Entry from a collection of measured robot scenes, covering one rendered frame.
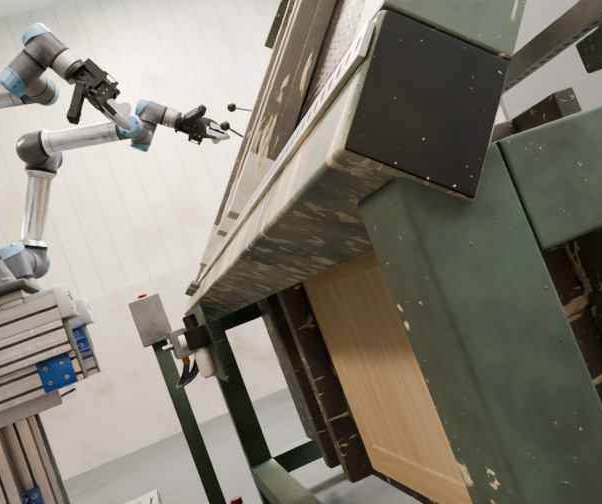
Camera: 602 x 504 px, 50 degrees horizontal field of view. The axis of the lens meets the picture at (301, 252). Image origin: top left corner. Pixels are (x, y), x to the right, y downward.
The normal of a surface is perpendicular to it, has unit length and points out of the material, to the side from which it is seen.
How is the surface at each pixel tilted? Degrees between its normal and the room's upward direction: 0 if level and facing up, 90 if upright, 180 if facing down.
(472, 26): 90
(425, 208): 90
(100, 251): 90
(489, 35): 90
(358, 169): 142
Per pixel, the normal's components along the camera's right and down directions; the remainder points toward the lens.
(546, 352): 0.22, -0.15
